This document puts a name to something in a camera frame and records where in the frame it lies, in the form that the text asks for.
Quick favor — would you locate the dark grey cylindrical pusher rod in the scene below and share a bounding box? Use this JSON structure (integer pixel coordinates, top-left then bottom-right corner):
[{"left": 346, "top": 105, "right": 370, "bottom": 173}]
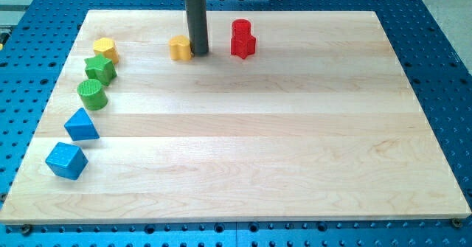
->
[{"left": 184, "top": 0, "right": 209, "bottom": 55}]

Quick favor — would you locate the yellow heart block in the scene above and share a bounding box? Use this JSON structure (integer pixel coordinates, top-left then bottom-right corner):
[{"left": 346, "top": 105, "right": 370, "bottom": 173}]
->
[{"left": 168, "top": 35, "right": 192, "bottom": 61}]

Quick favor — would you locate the yellow hexagon block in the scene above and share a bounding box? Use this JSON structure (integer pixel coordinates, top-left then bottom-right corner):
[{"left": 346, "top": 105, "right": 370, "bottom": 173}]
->
[{"left": 93, "top": 38, "right": 119, "bottom": 64}]

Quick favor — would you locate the red cylinder block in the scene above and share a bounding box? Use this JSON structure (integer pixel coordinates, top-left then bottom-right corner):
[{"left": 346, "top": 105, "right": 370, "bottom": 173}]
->
[{"left": 232, "top": 19, "right": 251, "bottom": 38}]

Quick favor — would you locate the red star block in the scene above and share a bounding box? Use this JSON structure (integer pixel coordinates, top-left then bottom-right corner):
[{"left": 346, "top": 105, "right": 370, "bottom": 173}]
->
[{"left": 230, "top": 35, "right": 257, "bottom": 59}]

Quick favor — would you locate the green star block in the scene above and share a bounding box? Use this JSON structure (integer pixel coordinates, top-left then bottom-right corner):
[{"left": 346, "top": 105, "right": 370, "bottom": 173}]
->
[{"left": 84, "top": 54, "right": 117, "bottom": 86}]

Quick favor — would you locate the green cylinder block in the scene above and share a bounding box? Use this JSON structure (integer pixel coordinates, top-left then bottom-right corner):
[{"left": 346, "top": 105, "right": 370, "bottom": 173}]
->
[{"left": 77, "top": 79, "right": 108, "bottom": 111}]

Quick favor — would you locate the wooden board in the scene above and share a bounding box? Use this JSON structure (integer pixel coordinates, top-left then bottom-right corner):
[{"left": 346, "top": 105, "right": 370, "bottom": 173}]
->
[{"left": 1, "top": 10, "right": 471, "bottom": 224}]

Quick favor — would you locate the blue triangle block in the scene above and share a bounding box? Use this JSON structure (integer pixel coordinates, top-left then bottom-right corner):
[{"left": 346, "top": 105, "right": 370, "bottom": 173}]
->
[{"left": 64, "top": 108, "right": 100, "bottom": 141}]

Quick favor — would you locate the blue cube block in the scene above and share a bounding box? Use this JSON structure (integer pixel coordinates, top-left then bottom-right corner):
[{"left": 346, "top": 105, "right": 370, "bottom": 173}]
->
[{"left": 45, "top": 142, "right": 89, "bottom": 180}]

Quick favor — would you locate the board corner screw left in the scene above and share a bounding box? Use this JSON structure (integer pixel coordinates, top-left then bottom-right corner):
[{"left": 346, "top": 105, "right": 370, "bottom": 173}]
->
[{"left": 18, "top": 224, "right": 32, "bottom": 236}]

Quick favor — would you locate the board corner screw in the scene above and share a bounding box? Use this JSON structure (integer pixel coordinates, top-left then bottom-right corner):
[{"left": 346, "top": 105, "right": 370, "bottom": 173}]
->
[
  {"left": 451, "top": 218, "right": 462, "bottom": 229},
  {"left": 18, "top": 224, "right": 32, "bottom": 236}
]

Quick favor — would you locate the board corner screw right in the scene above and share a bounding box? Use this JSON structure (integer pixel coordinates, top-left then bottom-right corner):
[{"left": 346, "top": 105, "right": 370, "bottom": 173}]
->
[{"left": 451, "top": 218, "right": 462, "bottom": 229}]

